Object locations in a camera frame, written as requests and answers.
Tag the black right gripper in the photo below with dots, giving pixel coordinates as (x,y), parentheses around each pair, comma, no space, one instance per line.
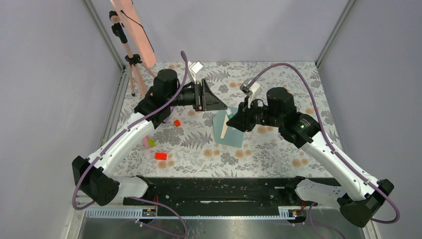
(242,120)

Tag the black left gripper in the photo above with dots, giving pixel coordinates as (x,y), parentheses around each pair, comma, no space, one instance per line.
(204,99)

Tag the small glue stick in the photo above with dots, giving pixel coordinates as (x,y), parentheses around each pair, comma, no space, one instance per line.
(229,114)

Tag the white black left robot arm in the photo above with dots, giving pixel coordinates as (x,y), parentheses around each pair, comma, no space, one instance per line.
(94,175)

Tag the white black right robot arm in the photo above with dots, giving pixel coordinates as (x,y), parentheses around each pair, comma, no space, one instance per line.
(359,195)

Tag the small red cube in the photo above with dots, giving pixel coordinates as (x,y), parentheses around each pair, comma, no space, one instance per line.
(177,123)

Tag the floral table mat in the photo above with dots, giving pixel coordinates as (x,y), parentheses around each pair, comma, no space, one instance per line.
(192,151)

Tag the red cylinder block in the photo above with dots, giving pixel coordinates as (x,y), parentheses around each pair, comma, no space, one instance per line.
(161,156)

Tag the pink tripod stand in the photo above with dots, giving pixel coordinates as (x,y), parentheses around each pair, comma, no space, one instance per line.
(133,60)

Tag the pink light panel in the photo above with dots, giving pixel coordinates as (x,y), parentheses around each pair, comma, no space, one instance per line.
(128,15)

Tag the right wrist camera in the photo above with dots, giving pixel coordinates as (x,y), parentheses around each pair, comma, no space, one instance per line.
(251,89)

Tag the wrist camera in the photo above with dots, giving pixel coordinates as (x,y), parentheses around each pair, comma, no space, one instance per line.
(193,69)
(251,89)

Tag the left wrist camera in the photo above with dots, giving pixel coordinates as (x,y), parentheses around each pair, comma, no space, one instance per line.
(193,69)

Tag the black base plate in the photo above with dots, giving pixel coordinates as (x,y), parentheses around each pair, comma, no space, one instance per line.
(213,197)

